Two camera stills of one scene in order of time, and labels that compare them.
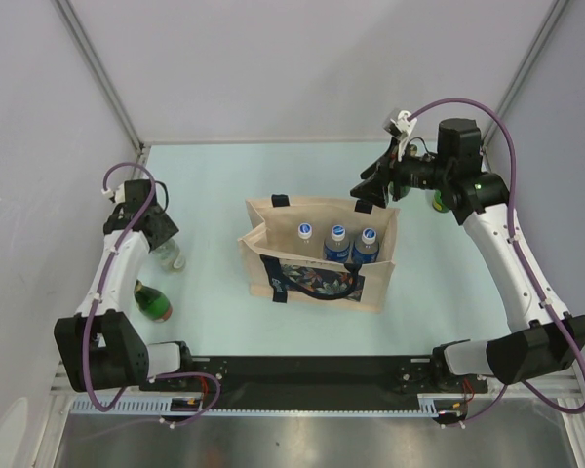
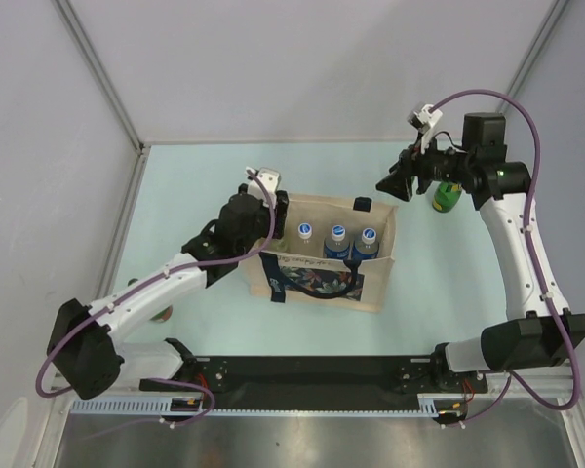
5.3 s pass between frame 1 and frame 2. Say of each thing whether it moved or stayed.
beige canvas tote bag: stayed
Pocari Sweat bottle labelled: stayed
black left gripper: moved
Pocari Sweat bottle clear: stayed
